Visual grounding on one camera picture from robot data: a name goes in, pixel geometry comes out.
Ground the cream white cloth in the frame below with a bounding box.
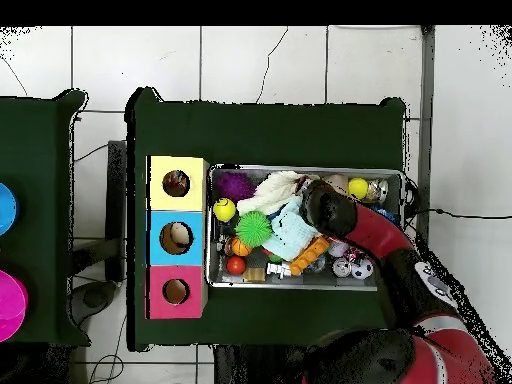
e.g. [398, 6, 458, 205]
[236, 170, 313, 217]

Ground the silver mesh bin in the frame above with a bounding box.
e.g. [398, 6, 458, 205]
[205, 163, 407, 291]

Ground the wooden box with three holes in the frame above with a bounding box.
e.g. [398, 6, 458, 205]
[145, 155, 210, 320]

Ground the green spiky ball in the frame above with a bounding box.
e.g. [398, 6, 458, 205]
[234, 210, 274, 248]

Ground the yellow smiley ball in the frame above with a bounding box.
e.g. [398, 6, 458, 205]
[212, 197, 237, 222]

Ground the purple knobbly ball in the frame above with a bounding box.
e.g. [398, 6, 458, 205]
[213, 171, 257, 203]

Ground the small orange basketball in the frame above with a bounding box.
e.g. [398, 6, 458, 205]
[230, 236, 254, 257]

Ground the mint green cloth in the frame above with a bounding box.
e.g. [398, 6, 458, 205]
[261, 197, 321, 262]

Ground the red-orange ball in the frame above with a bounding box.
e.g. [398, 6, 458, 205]
[226, 255, 247, 276]

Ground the orange toy brick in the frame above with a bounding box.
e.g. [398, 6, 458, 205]
[289, 236, 331, 277]

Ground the dark green table cloth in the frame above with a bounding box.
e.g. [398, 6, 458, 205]
[0, 89, 91, 347]
[125, 87, 409, 352]

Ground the plain yellow ball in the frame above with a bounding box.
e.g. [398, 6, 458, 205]
[346, 177, 369, 200]

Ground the small soccer ball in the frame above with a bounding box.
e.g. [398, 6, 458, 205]
[350, 258, 374, 280]

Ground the blue round lid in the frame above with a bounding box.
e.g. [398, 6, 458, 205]
[0, 182, 20, 236]

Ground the pink round lid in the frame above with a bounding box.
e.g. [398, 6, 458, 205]
[0, 269, 29, 343]

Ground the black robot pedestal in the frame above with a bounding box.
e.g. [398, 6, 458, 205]
[213, 344, 309, 384]

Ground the black cable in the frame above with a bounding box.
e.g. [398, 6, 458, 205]
[403, 206, 512, 220]

